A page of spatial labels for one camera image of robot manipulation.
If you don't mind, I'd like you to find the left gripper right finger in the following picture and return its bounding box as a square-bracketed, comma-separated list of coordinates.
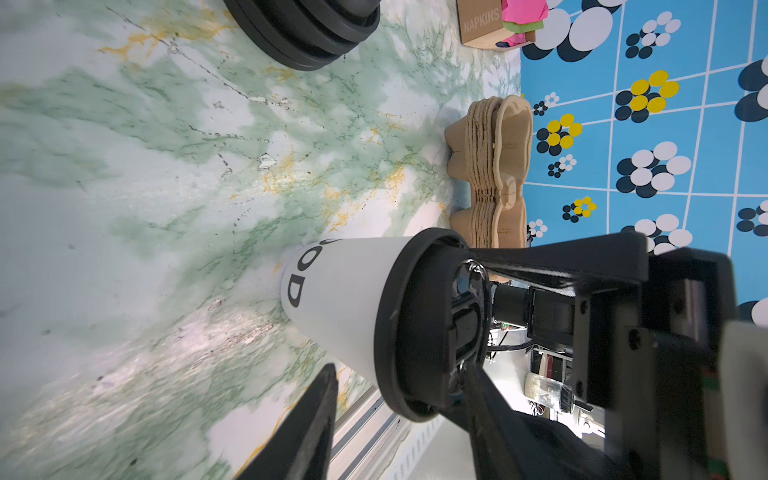
[464, 232, 649, 479]

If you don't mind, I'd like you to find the cardboard napkin box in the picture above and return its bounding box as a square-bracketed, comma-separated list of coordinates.
[456, 0, 536, 52]

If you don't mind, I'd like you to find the white paper coffee cup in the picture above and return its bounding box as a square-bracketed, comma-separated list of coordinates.
[280, 236, 425, 388]

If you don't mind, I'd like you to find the pink napkin stack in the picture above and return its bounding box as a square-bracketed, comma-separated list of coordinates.
[496, 0, 549, 48]

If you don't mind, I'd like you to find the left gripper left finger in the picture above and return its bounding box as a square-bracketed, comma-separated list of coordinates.
[237, 363, 338, 479]

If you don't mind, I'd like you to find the black cup lid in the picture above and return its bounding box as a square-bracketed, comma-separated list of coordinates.
[374, 228, 491, 422]

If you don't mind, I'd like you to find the stack of cardboard cup carriers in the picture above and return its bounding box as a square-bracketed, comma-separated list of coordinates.
[444, 95, 533, 249]

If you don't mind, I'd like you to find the stack of black lids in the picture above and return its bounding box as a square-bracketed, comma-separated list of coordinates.
[224, 0, 381, 71]

